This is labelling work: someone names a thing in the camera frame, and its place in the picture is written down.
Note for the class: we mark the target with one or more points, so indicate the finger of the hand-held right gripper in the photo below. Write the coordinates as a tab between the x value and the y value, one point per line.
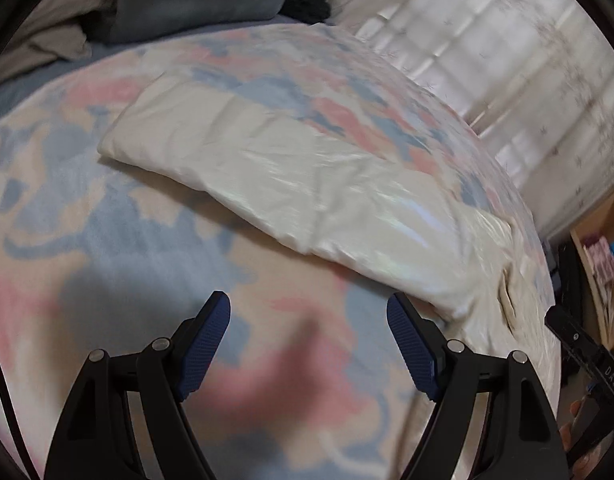
584	345

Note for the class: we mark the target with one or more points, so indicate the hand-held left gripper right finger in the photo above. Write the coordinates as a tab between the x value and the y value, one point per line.
409	345

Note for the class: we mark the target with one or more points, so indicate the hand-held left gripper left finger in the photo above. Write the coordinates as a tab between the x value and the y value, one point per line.
203	345

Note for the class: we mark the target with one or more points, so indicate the cream satin pillowcase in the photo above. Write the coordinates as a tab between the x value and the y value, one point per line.
287	180

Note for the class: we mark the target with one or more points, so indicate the person's right hand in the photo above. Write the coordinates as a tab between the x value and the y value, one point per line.
576	412

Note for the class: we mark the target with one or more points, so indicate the pink drawer organizer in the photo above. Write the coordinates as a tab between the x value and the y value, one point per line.
602	260

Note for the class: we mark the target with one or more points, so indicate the pastel printed blanket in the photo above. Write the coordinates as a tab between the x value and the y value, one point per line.
112	260

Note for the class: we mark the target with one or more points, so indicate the wooden desk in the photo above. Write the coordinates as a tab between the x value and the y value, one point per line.
594	220

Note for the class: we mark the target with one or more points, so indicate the white floral curtain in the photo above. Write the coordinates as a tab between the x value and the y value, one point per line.
512	60

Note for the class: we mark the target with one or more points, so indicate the beige cloth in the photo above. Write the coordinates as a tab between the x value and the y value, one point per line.
47	30

